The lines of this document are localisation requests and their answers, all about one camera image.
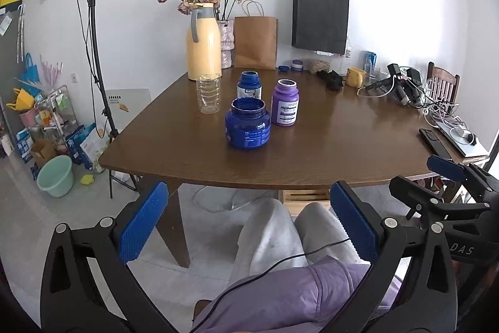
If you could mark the black paper bag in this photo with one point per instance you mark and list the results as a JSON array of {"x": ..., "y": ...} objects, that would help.
[{"x": 319, "y": 21}]

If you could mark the small blue jar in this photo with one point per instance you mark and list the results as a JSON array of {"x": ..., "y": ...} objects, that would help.
[{"x": 248, "y": 81}]

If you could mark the black light stand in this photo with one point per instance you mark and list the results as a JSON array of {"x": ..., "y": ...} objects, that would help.
[{"x": 95, "y": 44}]

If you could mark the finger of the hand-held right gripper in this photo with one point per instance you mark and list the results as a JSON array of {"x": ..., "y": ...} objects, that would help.
[
  {"x": 446, "y": 167},
  {"x": 423, "y": 198}
]

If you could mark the yellow thermos jug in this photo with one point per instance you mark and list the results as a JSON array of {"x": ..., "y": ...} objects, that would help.
[{"x": 202, "y": 48}]

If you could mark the black electronic devices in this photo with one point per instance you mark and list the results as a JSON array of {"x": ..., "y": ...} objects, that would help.
[{"x": 403, "y": 89}]

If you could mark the blue tote bag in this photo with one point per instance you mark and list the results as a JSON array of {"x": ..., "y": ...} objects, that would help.
[{"x": 30, "y": 73}]

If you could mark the large blue jar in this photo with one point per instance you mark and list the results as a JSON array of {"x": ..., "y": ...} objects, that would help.
[{"x": 247, "y": 126}]

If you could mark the blue printed box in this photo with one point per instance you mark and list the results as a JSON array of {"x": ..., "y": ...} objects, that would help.
[{"x": 76, "y": 145}]

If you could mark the yellow sponge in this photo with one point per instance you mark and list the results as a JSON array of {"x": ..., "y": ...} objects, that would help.
[{"x": 86, "y": 179}]

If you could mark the wooden crate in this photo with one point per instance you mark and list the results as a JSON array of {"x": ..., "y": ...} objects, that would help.
[{"x": 306, "y": 198}]

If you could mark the purple jacket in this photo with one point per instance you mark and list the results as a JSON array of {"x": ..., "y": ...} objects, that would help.
[{"x": 296, "y": 298}]

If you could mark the clear ribbed plastic cup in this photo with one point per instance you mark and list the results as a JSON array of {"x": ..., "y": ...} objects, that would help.
[{"x": 208, "y": 99}]

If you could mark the black cloth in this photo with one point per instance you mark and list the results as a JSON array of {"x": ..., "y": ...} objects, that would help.
[{"x": 331, "y": 80}]

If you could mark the purple jar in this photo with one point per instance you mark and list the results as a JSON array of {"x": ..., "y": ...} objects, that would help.
[{"x": 284, "y": 103}]

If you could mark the beige textured lump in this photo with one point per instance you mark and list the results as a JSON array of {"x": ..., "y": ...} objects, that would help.
[{"x": 319, "y": 65}]

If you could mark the clear water bottle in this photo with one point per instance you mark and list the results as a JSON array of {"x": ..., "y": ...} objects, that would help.
[{"x": 347, "y": 52}]

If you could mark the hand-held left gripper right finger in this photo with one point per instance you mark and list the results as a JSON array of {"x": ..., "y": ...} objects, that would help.
[{"x": 354, "y": 225}]

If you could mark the wooden table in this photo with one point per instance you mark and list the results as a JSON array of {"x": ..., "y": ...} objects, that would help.
[{"x": 343, "y": 138}]

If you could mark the cardboard box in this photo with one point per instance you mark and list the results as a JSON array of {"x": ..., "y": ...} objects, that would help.
[{"x": 43, "y": 151}]

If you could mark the pale pink vase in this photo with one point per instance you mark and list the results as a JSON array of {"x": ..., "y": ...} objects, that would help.
[{"x": 227, "y": 44}]

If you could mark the clear drinking glass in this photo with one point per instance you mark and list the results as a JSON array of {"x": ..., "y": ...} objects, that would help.
[{"x": 373, "y": 74}]

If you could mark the person's grey trousers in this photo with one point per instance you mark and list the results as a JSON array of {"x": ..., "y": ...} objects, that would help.
[{"x": 273, "y": 235}]

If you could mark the brown paper bag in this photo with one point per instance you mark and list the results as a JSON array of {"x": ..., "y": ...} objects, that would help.
[{"x": 255, "y": 44}]

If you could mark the yellow mug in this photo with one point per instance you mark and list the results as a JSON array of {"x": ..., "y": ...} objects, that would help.
[{"x": 354, "y": 77}]

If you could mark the grey laptop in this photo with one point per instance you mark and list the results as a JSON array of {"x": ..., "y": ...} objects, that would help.
[{"x": 466, "y": 147}]

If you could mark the blue drink can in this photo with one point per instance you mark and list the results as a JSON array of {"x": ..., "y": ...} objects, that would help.
[{"x": 369, "y": 60}]

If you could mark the green plastic basin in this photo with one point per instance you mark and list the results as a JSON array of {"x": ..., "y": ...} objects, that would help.
[{"x": 54, "y": 177}]

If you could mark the black phone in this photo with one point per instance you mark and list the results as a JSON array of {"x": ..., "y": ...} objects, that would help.
[{"x": 433, "y": 143}]

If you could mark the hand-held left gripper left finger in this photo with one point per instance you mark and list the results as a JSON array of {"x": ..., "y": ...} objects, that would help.
[{"x": 143, "y": 225}]

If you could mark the wooden chair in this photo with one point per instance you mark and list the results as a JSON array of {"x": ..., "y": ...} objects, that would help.
[{"x": 444, "y": 79}]

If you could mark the white flat carton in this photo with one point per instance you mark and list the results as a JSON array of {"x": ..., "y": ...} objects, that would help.
[{"x": 126, "y": 106}]

